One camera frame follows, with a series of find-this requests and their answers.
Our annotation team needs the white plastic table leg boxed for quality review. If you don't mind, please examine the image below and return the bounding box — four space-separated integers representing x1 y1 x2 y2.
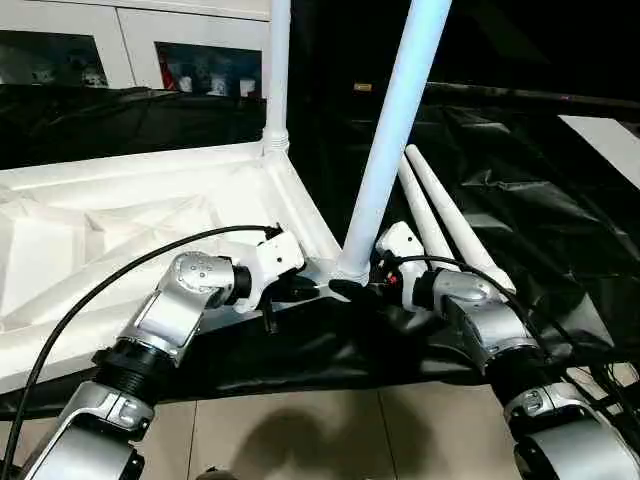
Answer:
261 0 294 155
335 0 455 290
396 157 457 267
404 144 517 297

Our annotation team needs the white plastic table top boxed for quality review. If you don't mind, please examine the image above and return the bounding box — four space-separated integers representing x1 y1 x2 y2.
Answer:
0 139 372 397

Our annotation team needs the long black rod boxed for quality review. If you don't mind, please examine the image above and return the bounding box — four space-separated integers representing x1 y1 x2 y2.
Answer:
423 81 640 115

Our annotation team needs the white glass-door cabinet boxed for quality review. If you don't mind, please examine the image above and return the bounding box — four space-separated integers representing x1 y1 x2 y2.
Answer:
0 0 281 100

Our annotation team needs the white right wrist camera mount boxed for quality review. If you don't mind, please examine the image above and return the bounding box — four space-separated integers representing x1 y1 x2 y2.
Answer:
373 220 427 315

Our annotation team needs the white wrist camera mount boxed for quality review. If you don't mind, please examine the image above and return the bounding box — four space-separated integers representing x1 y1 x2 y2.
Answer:
233 228 307 315
373 220 427 315

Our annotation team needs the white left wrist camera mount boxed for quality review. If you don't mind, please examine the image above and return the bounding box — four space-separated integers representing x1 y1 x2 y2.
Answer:
233 228 307 315

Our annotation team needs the black left camera cable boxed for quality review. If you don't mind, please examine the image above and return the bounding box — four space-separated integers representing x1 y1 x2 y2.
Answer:
0 224 285 474

